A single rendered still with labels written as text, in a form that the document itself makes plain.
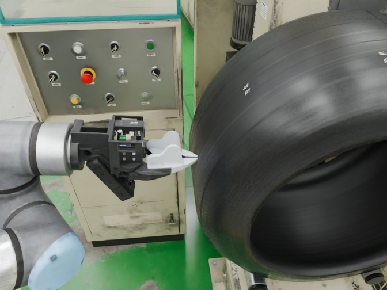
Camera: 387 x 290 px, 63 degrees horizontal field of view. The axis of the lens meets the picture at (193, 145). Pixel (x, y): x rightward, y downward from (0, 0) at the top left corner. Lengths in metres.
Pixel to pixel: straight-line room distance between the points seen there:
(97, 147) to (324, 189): 0.66
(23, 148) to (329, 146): 0.44
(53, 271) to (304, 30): 0.54
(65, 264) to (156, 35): 0.80
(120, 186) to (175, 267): 1.29
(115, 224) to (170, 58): 0.95
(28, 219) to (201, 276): 1.34
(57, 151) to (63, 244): 0.14
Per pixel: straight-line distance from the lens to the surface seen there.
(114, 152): 0.51
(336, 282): 0.98
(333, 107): 0.44
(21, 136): 0.55
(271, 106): 0.45
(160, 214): 1.67
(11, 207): 0.60
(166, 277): 1.81
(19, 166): 0.56
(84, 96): 1.26
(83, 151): 0.55
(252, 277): 0.80
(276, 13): 0.75
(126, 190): 0.59
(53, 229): 0.55
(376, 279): 0.90
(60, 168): 0.54
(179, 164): 0.55
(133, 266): 1.86
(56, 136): 0.53
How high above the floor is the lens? 1.63
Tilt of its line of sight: 42 degrees down
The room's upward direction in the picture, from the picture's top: straight up
